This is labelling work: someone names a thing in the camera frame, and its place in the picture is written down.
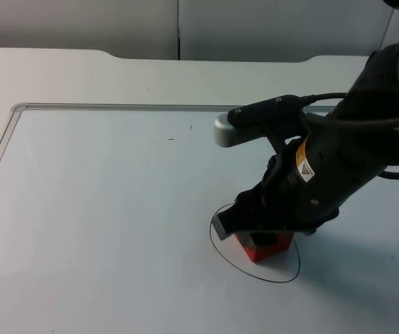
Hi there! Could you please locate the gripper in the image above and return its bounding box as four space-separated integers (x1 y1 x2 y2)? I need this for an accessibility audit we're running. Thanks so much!
213 138 341 247

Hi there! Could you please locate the red cube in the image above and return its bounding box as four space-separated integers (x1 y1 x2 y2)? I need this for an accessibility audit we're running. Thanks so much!
234 230 295 264

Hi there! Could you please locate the grey-framed whiteboard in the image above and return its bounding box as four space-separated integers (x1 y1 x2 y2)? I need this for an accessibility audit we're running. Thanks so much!
0 102 399 334

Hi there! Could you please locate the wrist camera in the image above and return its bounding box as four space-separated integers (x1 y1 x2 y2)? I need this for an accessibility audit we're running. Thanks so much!
213 94 314 149

